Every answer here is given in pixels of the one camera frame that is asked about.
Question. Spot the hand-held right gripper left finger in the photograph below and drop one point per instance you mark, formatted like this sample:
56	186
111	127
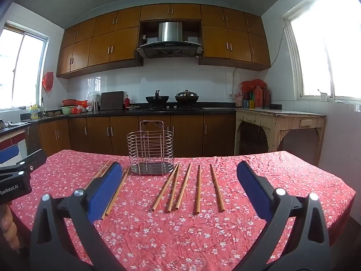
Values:
104	192

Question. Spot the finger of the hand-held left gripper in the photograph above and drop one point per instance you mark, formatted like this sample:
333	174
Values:
33	161
8	153

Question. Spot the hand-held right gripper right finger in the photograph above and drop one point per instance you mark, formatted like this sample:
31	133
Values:
253	186

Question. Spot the person's left hand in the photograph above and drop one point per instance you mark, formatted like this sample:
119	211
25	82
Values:
10	225

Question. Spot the tiled side counter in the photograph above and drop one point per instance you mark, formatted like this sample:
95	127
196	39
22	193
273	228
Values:
12	138

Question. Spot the dark metal kettle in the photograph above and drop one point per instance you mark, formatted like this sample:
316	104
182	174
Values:
1	124

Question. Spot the grey rag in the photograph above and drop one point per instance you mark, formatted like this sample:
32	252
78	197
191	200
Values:
15	123

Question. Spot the yellow detergent bottle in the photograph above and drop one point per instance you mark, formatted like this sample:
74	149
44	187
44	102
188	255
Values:
34	113

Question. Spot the wooden base cabinet unit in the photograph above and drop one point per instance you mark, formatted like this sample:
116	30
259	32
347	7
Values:
98	135

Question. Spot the metal faucet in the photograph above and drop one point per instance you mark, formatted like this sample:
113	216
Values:
42	104

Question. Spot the green plastic basin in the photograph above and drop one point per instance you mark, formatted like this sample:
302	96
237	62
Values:
67	110

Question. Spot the red plastic bag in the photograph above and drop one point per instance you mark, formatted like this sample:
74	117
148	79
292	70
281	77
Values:
74	110
81	103
48	82
253	84

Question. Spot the red plastic basin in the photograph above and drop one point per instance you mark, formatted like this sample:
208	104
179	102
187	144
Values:
69	102

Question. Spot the cream wooden side table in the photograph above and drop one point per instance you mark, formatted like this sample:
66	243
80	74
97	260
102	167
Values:
282	121

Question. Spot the black kitchen countertop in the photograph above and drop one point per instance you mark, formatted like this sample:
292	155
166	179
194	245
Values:
118	112

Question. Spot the small yellow box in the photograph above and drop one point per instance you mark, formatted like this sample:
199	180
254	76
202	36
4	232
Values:
252	104

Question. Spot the small blue box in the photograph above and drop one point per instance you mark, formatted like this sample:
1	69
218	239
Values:
246	104

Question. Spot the red floral tablecloth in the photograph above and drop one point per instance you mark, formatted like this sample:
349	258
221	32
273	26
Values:
183	231

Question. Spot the metal canister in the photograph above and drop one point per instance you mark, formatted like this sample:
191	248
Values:
97	106

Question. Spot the sliding glass window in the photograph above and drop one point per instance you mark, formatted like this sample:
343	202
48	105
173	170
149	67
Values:
28	70
324	56

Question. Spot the pink label jar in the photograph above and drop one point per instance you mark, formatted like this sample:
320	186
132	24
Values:
239	101

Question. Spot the white plastic bag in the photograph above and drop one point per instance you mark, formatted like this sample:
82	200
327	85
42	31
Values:
91	96

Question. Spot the dark red plastic jug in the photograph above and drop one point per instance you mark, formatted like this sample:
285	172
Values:
266	98

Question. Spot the small plate with food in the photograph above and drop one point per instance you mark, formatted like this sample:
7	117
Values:
133	107

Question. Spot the dark cutting board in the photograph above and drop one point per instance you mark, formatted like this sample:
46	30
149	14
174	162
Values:
112	101

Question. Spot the red glass bottle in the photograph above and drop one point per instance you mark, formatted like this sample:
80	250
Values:
127	103

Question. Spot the black gas stove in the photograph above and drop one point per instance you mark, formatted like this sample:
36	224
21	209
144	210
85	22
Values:
174	108

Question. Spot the wok with metal lid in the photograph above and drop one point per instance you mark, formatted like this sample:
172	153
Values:
186	97

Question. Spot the small white cup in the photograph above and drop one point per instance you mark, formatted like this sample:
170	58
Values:
323	96

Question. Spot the steel range hood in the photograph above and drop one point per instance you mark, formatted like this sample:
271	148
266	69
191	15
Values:
169	31

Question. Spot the wooden wall cabinet unit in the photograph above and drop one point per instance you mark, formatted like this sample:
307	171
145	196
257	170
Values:
101	45

